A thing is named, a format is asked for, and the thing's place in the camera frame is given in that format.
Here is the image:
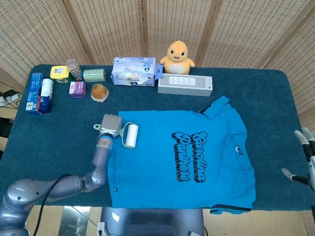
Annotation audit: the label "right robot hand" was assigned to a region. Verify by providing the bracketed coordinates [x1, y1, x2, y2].
[281, 126, 315, 191]

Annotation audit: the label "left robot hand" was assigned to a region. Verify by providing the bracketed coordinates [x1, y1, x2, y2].
[98, 114, 123, 140]

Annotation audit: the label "pale green lint roller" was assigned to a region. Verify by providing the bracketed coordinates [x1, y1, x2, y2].
[93, 123, 139, 150]

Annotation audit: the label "orange jelly cup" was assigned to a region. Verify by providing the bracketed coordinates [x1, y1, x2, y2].
[90, 83, 110, 102]

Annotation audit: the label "small purple carton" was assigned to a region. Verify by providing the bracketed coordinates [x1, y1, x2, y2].
[69, 81, 87, 99]

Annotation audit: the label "pale green oblong case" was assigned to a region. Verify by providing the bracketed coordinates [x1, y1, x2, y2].
[83, 68, 107, 83]

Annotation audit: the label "dark teal carpeted table surface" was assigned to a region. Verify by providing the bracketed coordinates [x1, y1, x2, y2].
[0, 64, 306, 212]

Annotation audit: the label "blue white tissue pack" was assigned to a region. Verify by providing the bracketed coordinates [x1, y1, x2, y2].
[110, 57, 164, 88]

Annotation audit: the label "clear jar with sticks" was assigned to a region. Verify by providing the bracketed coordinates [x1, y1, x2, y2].
[66, 59, 84, 82]

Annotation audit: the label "blue printed t-shirt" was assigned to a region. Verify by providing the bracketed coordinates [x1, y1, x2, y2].
[107, 95, 257, 215]

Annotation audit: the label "white and blue bottle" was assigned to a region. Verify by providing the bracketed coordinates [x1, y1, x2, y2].
[39, 78, 55, 114]

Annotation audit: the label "yellow lidded green container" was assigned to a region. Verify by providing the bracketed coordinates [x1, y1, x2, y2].
[50, 65, 72, 85]

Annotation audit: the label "grey power strip box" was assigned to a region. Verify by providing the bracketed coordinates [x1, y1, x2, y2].
[157, 75, 214, 97]

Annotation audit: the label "blue toothpaste box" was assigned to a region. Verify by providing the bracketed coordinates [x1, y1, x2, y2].
[25, 72, 44, 116]

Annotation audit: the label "orange plush toy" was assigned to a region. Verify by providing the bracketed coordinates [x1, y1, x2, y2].
[159, 41, 196, 75]

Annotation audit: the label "wicker folding screen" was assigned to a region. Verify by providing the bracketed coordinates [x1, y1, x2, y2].
[0, 0, 315, 146]

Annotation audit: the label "grey robot torso base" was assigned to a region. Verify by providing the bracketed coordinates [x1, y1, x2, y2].
[96, 206, 206, 236]

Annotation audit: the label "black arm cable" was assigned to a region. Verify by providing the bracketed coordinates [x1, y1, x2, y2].
[36, 174, 72, 236]

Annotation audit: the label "power adapters with cables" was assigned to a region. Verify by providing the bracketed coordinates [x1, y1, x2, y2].
[0, 89, 22, 108]

